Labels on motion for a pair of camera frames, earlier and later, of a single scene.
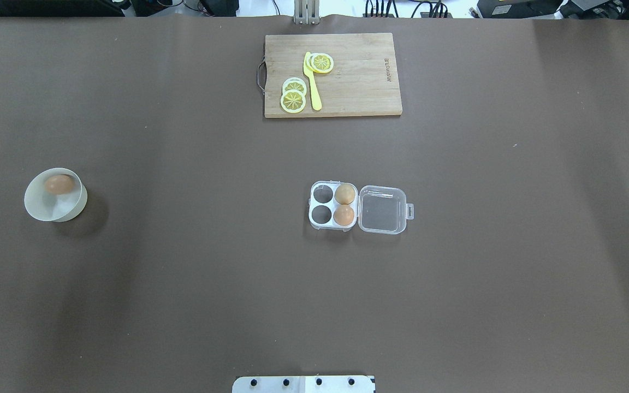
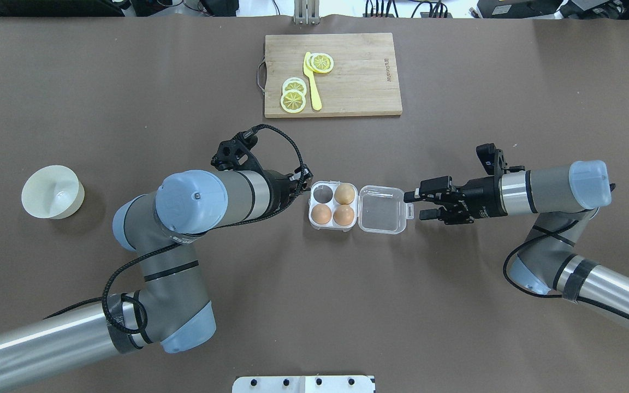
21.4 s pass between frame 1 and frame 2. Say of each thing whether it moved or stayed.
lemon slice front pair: stayed
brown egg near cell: stayed
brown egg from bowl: moved
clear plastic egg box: stayed
